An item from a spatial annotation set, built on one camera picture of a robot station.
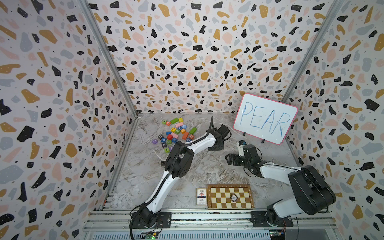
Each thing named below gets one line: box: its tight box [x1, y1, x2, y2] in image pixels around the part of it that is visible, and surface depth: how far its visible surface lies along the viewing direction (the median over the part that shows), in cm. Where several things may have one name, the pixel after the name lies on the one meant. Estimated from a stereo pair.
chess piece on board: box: [230, 194, 238, 202], surface depth 80 cm
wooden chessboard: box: [207, 183, 255, 209], surface depth 81 cm
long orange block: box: [182, 131, 189, 140], surface depth 108 cm
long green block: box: [189, 127, 198, 135], surface depth 112 cm
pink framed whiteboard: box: [233, 93, 298, 145], surface depth 102 cm
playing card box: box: [196, 187, 208, 206], surface depth 81 cm
